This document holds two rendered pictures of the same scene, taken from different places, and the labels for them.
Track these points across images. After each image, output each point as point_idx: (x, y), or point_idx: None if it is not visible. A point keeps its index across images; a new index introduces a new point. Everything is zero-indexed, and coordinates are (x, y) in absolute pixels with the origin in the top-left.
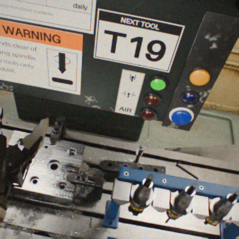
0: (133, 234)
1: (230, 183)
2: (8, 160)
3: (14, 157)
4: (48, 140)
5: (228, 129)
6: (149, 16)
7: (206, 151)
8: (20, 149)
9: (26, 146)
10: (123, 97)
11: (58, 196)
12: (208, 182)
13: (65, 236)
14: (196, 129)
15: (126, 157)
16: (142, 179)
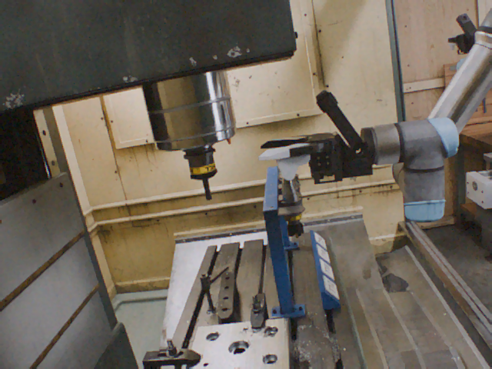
0: (307, 294)
1: (231, 250)
2: (325, 134)
3: (320, 134)
4: (191, 365)
5: (133, 305)
6: None
7: (174, 300)
8: (309, 134)
9: (304, 137)
10: None
11: (287, 329)
12: (231, 262)
13: (332, 343)
14: (127, 332)
15: (202, 318)
16: (274, 201)
